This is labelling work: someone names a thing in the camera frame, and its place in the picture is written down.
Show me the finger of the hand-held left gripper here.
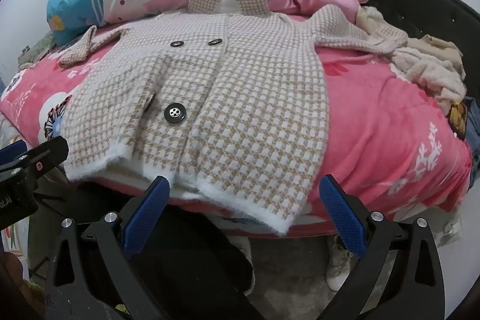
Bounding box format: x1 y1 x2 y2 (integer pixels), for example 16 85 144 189
19 135 70 179
0 139 18 167

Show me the person's black pants leg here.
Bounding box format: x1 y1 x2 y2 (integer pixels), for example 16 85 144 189
142 208 256 320

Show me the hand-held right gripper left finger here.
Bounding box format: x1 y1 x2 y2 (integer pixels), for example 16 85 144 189
45 175 263 320

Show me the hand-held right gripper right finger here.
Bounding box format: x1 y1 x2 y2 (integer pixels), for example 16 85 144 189
319 174 448 320

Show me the pink floral bed blanket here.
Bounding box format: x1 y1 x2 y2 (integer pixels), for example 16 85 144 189
0 14 474 232

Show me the grey knitted cloth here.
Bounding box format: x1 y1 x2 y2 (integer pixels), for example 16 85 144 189
18 31 58 69

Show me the blue denim garment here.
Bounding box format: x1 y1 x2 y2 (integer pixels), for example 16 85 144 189
464 95 480 190

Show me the white wall socket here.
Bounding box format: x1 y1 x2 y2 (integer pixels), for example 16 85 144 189
442 219 462 237

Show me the cream fleece garment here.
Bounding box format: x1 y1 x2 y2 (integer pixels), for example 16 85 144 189
354 5 467 116

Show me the white fluffy slipper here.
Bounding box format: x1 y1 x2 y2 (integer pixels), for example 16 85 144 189
325 234 361 292
227 235 257 297

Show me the dark floral cloth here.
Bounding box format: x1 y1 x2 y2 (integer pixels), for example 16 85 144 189
445 100 470 141

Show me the beige checked knit coat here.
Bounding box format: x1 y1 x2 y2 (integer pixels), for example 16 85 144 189
58 0 409 235

